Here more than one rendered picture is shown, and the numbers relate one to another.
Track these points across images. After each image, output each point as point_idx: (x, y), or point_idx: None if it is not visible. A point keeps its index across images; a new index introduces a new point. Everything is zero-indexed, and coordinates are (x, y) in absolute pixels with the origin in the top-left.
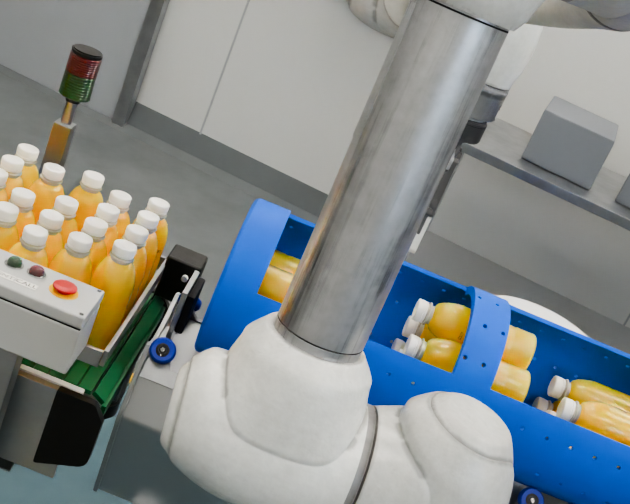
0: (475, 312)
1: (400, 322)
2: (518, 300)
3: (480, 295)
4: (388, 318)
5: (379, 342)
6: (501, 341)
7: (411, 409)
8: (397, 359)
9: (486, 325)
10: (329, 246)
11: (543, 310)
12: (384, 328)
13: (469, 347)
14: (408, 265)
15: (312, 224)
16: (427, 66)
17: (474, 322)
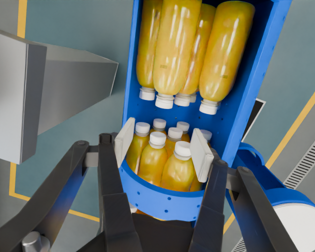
0: (147, 189)
1: (225, 139)
2: None
3: (173, 200)
4: (228, 131)
5: (217, 125)
6: (131, 201)
7: None
8: (122, 123)
9: (139, 194)
10: None
11: None
12: (224, 128)
13: (125, 175)
14: (227, 144)
15: (265, 35)
16: None
17: (138, 185)
